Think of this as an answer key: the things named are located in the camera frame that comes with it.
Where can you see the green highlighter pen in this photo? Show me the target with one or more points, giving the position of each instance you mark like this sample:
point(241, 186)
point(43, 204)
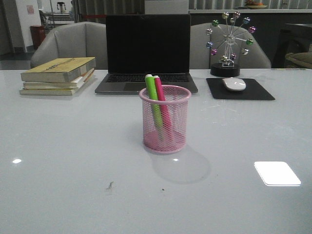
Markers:
point(151, 87)

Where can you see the pink mesh pen holder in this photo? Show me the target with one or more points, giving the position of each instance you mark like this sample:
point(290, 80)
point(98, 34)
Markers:
point(174, 120)

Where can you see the red bin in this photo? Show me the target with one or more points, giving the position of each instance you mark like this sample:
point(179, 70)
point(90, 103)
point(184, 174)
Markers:
point(37, 34)

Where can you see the grey armchair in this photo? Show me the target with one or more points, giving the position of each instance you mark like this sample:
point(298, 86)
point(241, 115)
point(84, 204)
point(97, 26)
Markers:
point(82, 39)
point(248, 56)

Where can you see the white computer mouse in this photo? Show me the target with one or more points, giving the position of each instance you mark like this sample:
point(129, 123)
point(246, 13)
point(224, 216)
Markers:
point(234, 84)

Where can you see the black mouse pad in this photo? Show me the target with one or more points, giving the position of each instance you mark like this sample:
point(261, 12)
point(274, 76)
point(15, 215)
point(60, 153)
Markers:
point(253, 90)

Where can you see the right grey armchair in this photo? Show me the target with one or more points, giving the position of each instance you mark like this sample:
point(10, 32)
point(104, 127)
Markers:
point(248, 56)

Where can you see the fruit bowl on counter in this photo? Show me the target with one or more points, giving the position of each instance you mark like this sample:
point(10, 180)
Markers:
point(252, 4)

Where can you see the left grey armchair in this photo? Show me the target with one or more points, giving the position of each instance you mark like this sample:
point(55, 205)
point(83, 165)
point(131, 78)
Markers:
point(82, 39)

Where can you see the ferris wheel desk ornament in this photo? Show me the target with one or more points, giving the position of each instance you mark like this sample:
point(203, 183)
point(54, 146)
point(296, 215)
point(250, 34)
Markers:
point(226, 66)

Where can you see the middle book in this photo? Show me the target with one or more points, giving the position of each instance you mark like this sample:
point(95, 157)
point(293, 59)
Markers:
point(76, 83)

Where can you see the top yellow book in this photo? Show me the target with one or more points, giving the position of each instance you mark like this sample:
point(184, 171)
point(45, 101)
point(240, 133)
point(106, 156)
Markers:
point(60, 70)

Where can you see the bottom book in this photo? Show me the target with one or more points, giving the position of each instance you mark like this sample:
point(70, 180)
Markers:
point(54, 92)

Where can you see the grey laptop computer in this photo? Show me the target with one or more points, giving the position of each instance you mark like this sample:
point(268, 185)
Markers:
point(138, 45)

